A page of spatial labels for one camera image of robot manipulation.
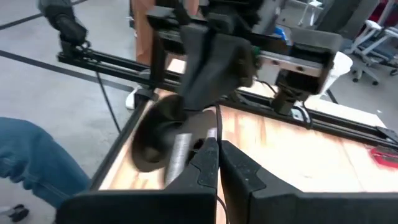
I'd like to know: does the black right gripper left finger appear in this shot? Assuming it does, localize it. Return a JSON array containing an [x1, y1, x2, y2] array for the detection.
[[55, 137, 220, 224]]

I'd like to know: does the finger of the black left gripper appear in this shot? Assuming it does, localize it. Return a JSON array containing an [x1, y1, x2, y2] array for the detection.
[[211, 32, 259, 108], [177, 24, 216, 112]]

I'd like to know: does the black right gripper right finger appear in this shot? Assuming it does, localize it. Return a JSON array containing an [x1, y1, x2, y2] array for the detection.
[[219, 139, 398, 224]]

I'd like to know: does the thin black braided cord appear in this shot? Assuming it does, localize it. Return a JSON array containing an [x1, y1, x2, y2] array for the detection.
[[213, 104, 230, 224]]

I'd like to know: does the black labelled wire spool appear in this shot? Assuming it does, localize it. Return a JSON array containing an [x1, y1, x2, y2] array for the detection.
[[131, 94, 219, 188]]

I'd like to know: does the white plastic bin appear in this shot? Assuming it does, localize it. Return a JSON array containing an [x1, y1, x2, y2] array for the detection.
[[322, 51, 354, 98]]

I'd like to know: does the white office chair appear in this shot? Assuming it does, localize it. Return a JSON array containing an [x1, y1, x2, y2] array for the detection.
[[345, 18, 398, 86]]

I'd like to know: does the small red block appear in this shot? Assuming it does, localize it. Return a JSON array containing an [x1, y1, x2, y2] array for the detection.
[[369, 145, 398, 169]]

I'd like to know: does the person's blue jeans leg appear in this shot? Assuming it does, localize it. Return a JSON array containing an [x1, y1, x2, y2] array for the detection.
[[0, 116, 91, 223]]

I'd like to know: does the black aluminium table frame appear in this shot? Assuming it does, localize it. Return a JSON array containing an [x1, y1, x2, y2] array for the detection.
[[57, 27, 398, 191]]

